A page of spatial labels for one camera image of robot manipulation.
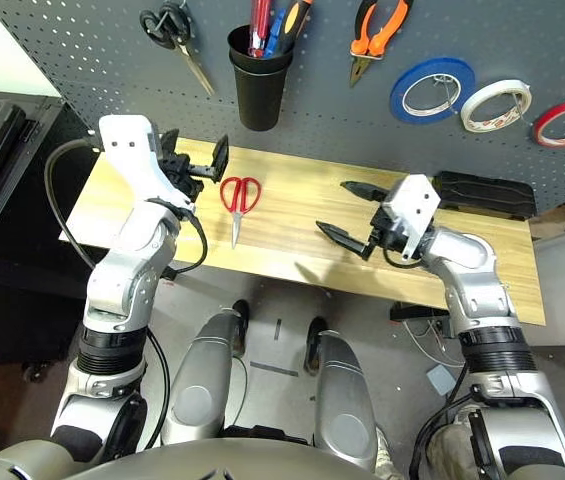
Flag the blue tape roll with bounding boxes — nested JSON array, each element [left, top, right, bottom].
[[389, 56, 477, 125]]

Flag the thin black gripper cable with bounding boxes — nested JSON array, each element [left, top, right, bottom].
[[131, 207, 210, 451]]

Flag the black plastic holder cup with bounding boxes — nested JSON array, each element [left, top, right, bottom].
[[226, 23, 296, 132]]

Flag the red handled scissors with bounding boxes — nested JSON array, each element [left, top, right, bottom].
[[219, 175, 263, 250]]

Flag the black handled scissors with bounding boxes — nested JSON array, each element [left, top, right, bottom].
[[139, 0, 217, 97]]

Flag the thick black camera cable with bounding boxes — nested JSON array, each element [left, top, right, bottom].
[[43, 137, 101, 274]]

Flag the grey robot torso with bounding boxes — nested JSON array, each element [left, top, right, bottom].
[[69, 437, 383, 480]]

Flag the black flat box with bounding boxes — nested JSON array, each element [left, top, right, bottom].
[[434, 170, 537, 220]]

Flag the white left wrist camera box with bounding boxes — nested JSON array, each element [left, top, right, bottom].
[[97, 114, 196, 214]]

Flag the blue handled screwdriver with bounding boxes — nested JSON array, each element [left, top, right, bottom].
[[263, 8, 288, 59]]

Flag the silver robot leg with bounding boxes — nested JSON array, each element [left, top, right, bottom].
[[161, 298, 251, 446], [304, 315, 378, 471]]

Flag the grey square floor pad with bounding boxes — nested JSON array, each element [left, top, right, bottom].
[[425, 363, 456, 396]]

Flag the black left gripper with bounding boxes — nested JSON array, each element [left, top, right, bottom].
[[159, 128, 232, 201]]

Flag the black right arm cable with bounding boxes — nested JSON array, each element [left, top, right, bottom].
[[383, 244, 473, 480]]

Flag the khaki trouser leg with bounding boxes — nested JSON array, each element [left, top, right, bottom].
[[426, 409, 483, 480]]

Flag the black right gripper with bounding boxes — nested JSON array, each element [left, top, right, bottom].
[[315, 180, 413, 262]]

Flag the orange black needle-nose pliers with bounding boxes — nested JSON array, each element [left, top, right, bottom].
[[349, 0, 416, 89]]

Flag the grey perforated pegboard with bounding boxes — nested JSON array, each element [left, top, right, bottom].
[[0, 0, 565, 221]]

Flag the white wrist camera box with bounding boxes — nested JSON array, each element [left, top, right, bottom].
[[97, 114, 196, 214], [379, 173, 442, 261]]

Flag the black cart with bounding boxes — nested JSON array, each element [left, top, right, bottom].
[[0, 87, 98, 384]]

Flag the white tape roll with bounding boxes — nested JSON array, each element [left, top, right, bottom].
[[460, 78, 533, 134]]

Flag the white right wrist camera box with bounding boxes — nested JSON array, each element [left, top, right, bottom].
[[379, 173, 442, 261]]

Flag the silver right robot leg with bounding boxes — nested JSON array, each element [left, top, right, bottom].
[[304, 315, 378, 471]]

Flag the white sneaker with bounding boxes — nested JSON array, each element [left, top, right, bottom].
[[374, 424, 406, 480]]

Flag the long black floor tape strip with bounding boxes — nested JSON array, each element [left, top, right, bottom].
[[251, 360, 299, 376]]

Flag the silver left robot leg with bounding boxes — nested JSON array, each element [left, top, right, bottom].
[[161, 298, 251, 446]]

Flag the red handled screwdriver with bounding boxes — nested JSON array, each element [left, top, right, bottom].
[[247, 0, 274, 57]]

